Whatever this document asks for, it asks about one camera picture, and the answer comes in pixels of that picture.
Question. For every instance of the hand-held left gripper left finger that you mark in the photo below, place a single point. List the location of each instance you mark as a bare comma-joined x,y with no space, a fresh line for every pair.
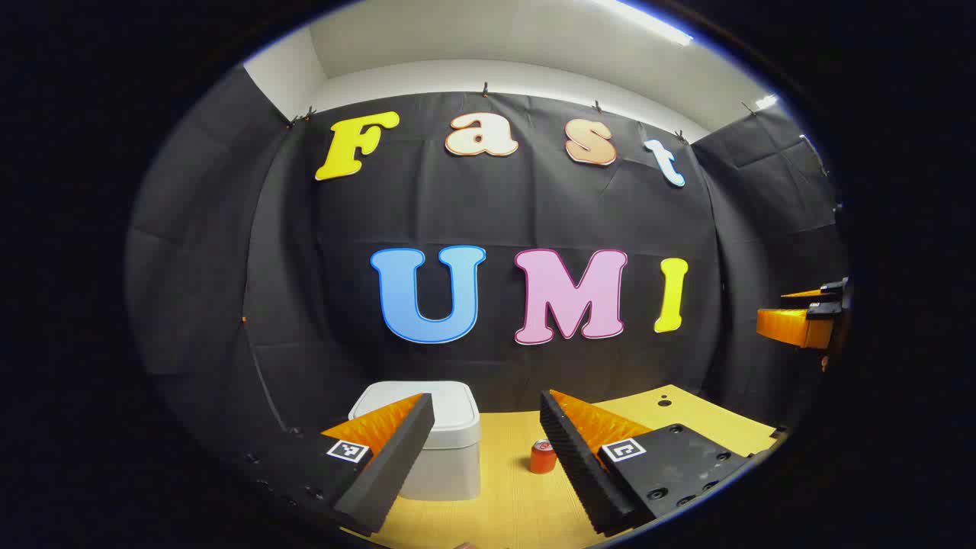
396,469

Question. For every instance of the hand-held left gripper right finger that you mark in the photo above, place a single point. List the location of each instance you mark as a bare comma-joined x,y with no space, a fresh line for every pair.
583,473

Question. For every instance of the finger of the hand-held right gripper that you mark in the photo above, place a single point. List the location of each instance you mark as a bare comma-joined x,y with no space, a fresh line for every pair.
829,289
785,326

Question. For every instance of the orange pop can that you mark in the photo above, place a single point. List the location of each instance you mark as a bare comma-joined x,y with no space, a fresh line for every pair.
542,460

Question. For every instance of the white desktop garbage bin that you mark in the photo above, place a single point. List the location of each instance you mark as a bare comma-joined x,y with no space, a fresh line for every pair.
457,427

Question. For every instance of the wooden desktop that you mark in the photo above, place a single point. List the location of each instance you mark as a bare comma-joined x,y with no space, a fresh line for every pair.
503,518

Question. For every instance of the black backdrop cloth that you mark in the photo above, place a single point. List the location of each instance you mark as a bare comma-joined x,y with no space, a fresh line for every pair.
534,213

